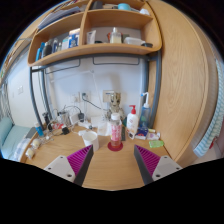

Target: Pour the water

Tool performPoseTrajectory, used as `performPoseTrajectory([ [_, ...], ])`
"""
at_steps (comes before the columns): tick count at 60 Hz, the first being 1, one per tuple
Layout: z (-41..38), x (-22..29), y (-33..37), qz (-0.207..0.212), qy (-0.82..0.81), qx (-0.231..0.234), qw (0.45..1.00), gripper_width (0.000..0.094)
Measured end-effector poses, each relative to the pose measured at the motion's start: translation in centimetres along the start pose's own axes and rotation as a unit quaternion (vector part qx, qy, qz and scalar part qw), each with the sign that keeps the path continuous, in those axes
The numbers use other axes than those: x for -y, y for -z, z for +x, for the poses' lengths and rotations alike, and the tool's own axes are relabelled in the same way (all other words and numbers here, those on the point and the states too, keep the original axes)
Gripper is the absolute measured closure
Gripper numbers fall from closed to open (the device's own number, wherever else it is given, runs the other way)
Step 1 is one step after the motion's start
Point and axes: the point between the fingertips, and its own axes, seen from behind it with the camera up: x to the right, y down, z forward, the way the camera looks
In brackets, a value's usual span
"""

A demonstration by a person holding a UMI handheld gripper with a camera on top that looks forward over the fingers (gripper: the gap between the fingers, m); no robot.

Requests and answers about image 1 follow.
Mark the clear blue spray bottle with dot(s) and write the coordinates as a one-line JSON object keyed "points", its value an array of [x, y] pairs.
{"points": [[144, 115]]}

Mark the white cup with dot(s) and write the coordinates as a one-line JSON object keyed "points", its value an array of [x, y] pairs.
{"points": [[90, 141]]}

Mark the small blue bottle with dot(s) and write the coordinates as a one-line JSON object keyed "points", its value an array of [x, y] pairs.
{"points": [[39, 130]]}

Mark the striped hanging towel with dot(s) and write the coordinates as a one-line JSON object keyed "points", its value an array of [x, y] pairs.
{"points": [[213, 123]]}

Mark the white red-topped pump bottle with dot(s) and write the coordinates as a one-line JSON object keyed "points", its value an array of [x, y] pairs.
{"points": [[132, 121]]}

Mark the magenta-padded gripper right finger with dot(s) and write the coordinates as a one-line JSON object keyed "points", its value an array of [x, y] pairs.
{"points": [[152, 165]]}

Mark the white charger block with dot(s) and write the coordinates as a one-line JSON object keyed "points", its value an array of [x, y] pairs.
{"points": [[74, 118]]}

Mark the black plug adapter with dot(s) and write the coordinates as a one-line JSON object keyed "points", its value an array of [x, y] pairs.
{"points": [[65, 130]]}

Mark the wooden shelf unit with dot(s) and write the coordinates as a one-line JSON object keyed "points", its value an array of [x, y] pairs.
{"points": [[90, 50]]}

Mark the small white round object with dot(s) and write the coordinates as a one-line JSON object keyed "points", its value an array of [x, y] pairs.
{"points": [[30, 153], [35, 143]]}

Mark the clear pink-labelled drink bottle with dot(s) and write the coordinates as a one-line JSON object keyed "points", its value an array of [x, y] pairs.
{"points": [[116, 133]]}

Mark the green packet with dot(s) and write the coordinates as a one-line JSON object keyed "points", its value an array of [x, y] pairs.
{"points": [[156, 143]]}

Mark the flat round red coaster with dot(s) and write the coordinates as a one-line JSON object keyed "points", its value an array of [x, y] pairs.
{"points": [[111, 148]]}

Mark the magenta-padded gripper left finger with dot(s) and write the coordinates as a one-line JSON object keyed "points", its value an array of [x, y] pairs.
{"points": [[71, 165]]}

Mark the teal bed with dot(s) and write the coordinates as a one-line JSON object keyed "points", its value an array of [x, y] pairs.
{"points": [[10, 138]]}

